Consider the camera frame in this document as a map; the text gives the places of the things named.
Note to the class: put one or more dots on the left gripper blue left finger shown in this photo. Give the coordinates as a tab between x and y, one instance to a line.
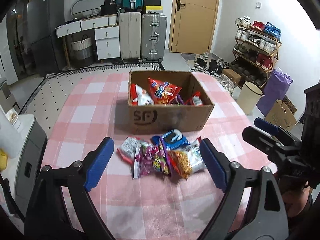
96	161

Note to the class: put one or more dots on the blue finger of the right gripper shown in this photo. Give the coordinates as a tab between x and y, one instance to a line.
266	126
260	141

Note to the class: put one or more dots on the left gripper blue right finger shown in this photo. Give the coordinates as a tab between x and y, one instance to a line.
211	158

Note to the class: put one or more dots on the white noodle snack bag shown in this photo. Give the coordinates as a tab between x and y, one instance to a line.
186	159

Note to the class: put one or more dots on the red white snack pack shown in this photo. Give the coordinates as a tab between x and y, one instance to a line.
127	149

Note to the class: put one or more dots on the purple grape candy bag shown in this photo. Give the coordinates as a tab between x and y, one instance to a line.
143	161

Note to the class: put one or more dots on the blue oreo snack pack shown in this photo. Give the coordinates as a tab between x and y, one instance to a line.
170	140

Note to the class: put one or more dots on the purple colourful candy bag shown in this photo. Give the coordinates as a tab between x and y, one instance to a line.
159	162

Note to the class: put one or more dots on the red strawberry oreo pack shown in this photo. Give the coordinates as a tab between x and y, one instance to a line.
195	100

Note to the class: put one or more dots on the red blue cracker bag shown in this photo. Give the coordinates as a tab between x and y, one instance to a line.
162	92

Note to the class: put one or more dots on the person's right hand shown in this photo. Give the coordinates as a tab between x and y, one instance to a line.
296	201

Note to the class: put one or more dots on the open cardboard box floor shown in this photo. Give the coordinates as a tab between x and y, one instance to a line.
281	115

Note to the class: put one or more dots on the cream trash bin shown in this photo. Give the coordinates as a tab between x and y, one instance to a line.
249	96

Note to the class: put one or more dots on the small cardboard box floor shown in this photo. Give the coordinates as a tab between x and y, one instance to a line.
232	75

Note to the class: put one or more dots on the white striped sneakers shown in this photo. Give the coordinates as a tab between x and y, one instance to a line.
226	83

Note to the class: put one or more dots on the wooden shoe rack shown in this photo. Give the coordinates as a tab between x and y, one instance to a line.
255	52

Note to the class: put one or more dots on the black sneakers on floor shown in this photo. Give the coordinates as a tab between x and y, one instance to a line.
216	67

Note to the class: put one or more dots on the white grey side cabinet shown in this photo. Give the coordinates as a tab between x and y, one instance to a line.
22	171

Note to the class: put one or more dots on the SF cardboard box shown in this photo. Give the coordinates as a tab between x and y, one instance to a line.
156	118

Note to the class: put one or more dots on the yellow bag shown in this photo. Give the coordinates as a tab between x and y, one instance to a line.
3	160

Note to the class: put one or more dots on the woven laundry basket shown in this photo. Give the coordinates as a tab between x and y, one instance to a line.
83	52

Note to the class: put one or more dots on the wooden door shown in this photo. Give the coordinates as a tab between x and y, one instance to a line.
192	25

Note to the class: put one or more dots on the silver suitcase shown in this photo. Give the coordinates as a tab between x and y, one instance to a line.
154	28

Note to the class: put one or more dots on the white drawer desk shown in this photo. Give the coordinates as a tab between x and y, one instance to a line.
103	31

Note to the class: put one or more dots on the beige suitcase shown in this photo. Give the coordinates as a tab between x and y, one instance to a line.
130	25

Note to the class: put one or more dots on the black bag on desk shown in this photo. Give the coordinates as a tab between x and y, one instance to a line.
110	7

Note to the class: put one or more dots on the dark grey refrigerator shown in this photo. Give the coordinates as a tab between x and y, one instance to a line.
43	17

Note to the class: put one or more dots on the oval mirror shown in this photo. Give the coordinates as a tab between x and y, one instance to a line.
84	8

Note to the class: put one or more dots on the black glass cabinet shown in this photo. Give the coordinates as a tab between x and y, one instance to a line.
19	46

